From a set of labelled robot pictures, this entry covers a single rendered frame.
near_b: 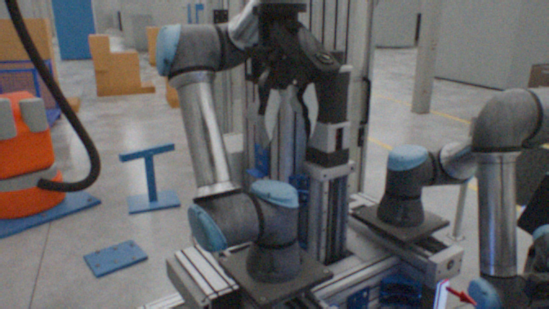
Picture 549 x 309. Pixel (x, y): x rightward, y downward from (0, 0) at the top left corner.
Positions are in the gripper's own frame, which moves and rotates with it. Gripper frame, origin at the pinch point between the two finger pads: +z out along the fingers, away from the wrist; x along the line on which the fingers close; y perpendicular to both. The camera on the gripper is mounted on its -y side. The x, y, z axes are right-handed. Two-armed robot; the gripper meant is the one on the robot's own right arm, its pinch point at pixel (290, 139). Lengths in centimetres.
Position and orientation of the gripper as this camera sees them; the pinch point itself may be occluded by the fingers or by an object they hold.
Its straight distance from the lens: 63.8
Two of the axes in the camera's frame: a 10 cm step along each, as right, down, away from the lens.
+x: -7.9, 2.0, -5.8
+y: -6.2, -2.6, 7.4
